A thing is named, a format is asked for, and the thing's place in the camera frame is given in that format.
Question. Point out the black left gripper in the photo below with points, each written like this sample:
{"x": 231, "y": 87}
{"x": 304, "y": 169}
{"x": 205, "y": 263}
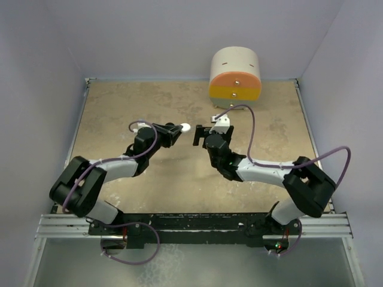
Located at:
{"x": 169, "y": 133}

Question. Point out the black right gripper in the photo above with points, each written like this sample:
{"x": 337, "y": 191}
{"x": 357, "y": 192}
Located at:
{"x": 201, "y": 132}

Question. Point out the white round earbud case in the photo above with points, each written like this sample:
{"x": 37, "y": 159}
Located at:
{"x": 185, "y": 127}

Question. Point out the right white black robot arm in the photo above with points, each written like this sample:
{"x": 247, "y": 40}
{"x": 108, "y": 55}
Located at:
{"x": 308, "y": 187}

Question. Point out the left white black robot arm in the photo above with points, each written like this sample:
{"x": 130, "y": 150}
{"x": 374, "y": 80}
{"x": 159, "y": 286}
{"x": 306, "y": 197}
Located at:
{"x": 78, "y": 187}

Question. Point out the white round drawer cabinet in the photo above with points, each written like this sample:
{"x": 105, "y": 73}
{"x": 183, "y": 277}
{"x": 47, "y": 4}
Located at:
{"x": 234, "y": 77}

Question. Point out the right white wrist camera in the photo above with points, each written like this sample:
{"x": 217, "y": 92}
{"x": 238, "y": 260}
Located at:
{"x": 221, "y": 124}

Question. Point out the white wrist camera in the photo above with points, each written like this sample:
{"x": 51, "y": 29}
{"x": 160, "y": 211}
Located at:
{"x": 137, "y": 125}
{"x": 221, "y": 124}

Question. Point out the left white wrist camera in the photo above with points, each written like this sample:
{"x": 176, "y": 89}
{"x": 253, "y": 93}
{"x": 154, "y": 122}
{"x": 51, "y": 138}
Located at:
{"x": 137, "y": 125}

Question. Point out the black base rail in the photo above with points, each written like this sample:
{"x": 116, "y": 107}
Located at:
{"x": 254, "y": 230}

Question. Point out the aluminium frame rail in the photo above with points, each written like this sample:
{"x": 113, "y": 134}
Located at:
{"x": 331, "y": 224}

